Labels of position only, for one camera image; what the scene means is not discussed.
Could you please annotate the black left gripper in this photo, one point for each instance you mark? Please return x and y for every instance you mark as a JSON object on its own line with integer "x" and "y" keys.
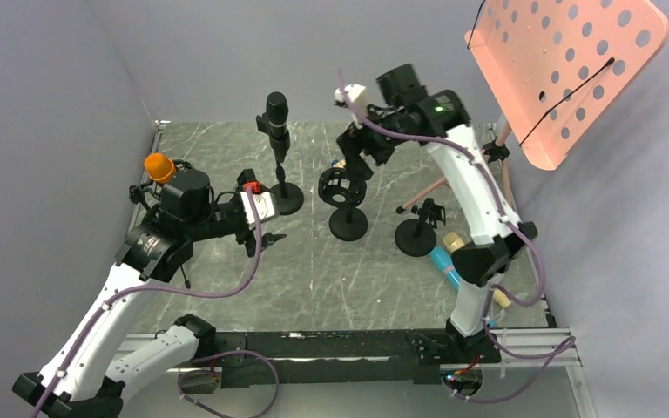
{"x": 246, "y": 236}

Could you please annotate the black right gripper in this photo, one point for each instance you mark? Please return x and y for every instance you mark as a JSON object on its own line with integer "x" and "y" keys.
{"x": 353, "y": 141}

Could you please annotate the black shock-mount round stand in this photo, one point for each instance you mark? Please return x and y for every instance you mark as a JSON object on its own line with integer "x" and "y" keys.
{"x": 344, "y": 192}

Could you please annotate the black round-base clip stand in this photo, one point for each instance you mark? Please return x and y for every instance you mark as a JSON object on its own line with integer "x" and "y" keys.
{"x": 417, "y": 237}

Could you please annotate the cream yellow microphone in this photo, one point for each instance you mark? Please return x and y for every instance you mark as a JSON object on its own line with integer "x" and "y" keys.
{"x": 452, "y": 242}

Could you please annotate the blue microphone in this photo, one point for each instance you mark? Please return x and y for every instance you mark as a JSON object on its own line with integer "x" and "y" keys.
{"x": 447, "y": 265}

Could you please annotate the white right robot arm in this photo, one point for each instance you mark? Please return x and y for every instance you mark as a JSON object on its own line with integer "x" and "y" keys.
{"x": 439, "y": 123}

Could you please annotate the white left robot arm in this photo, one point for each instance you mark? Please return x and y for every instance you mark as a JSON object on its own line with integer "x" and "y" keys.
{"x": 88, "y": 377}

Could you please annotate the black round-base tall stand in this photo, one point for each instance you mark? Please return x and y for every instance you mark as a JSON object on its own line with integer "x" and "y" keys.
{"x": 289, "y": 197}

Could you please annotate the black microphone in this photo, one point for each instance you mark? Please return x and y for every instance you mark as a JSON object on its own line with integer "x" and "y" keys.
{"x": 273, "y": 123}

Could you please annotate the orange microphone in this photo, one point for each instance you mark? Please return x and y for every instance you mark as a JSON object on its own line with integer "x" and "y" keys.
{"x": 159, "y": 168}

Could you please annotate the pink perforated music stand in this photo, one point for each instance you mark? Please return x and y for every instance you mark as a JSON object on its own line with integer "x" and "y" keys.
{"x": 554, "y": 67}

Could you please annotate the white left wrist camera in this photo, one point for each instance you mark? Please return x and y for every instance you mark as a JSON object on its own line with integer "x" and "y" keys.
{"x": 261, "y": 206}

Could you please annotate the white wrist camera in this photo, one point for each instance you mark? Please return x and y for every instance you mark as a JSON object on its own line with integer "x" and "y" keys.
{"x": 355, "y": 98}
{"x": 261, "y": 206}

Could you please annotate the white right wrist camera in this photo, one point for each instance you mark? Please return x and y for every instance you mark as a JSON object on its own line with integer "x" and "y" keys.
{"x": 355, "y": 98}

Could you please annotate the black tripod shock-mount stand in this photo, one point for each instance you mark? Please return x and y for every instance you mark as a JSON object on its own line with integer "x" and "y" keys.
{"x": 159, "y": 245}

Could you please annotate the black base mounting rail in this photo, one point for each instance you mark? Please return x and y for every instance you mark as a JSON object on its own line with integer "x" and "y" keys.
{"x": 416, "y": 355}

